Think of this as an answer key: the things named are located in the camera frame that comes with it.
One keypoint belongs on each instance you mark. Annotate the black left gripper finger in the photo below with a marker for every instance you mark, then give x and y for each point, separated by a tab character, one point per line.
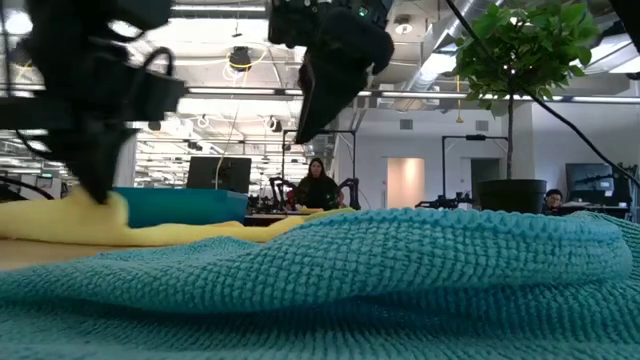
95	165

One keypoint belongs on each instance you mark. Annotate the white pillar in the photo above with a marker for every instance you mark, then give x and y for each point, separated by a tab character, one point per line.
127	165

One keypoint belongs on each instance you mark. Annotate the black background monitor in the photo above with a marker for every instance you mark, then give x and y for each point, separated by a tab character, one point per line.
590	182
220	175

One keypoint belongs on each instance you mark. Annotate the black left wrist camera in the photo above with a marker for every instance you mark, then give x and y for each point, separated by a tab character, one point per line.
160	97

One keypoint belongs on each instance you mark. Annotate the black metal frame stand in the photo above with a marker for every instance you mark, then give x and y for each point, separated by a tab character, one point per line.
475	137
340	131

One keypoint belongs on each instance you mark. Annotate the teal microfiber towel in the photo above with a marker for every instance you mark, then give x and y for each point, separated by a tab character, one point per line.
350	280

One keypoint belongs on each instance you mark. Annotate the blue plastic bin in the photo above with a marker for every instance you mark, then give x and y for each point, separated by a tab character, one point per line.
190	207

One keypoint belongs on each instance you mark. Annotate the green leafy potted tree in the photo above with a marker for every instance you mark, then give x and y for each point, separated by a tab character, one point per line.
525	50

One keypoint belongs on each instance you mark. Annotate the orange cloth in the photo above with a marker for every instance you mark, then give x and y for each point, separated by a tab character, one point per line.
312	210

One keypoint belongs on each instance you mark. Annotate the black background robot arm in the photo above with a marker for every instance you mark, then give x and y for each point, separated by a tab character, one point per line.
440	202
280	192
352	192

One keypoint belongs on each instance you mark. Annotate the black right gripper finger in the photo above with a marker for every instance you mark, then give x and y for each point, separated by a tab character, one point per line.
325	100

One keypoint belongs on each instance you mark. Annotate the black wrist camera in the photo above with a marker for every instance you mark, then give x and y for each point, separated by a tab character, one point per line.
160	97
292	25

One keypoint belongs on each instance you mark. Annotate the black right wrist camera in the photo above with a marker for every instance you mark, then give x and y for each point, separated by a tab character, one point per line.
292	25

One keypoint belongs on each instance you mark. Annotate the yellow microfiber towel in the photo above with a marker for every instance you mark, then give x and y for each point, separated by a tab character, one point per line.
75	225

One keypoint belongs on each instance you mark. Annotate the black plant pot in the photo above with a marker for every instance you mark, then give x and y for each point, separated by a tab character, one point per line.
510	192

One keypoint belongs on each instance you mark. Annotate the person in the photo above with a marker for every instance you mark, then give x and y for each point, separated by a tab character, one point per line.
319	190
553	197

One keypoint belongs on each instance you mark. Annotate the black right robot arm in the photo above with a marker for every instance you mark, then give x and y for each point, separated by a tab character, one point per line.
627	20

